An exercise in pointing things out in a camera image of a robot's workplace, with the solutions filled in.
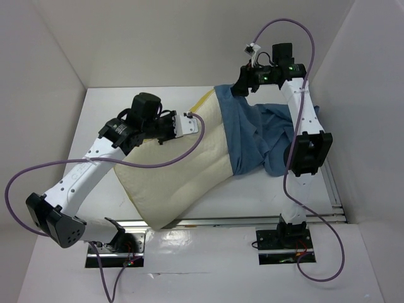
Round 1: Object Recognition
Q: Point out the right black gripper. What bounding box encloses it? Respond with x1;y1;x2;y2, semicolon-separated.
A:
228;59;276;97

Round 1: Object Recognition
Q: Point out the blue pillowcase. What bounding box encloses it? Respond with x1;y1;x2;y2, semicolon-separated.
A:
213;83;321;178

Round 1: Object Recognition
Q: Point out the cream yellow pillow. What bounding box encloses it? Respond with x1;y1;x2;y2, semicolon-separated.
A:
114;90;233;230

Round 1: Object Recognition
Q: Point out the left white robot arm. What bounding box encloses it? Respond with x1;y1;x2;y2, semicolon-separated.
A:
26;92;180;252

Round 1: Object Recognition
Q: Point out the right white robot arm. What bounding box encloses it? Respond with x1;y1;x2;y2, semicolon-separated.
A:
231;43;333;249

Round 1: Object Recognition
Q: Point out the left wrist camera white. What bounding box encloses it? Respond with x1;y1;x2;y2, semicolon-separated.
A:
174;112;199;138

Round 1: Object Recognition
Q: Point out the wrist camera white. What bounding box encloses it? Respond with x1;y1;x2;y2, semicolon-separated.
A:
244;42;261;68
174;112;199;138

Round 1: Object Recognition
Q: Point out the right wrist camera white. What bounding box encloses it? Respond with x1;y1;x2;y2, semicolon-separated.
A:
244;42;261;68

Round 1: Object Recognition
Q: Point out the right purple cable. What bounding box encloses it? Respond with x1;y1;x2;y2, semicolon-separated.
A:
252;19;346;282

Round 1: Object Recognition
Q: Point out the purple cable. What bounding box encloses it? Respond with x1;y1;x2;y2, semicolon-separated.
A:
4;113;206;303
252;19;346;282

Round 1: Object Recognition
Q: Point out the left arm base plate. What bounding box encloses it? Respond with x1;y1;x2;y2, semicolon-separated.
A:
88;230;146;256

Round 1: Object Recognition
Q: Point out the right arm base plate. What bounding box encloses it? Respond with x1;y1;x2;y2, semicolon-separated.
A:
256;229;313;251

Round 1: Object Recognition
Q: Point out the aluminium rail right side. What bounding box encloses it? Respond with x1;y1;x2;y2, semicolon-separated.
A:
298;158;346;220

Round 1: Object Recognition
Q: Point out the aluminium rail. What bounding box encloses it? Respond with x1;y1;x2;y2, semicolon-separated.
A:
49;215;345;230
298;158;346;220

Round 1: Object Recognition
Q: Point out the aluminium rail front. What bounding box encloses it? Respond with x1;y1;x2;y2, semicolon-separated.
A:
49;215;345;230

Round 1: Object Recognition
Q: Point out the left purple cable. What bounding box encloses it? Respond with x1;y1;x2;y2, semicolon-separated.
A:
4;113;206;303

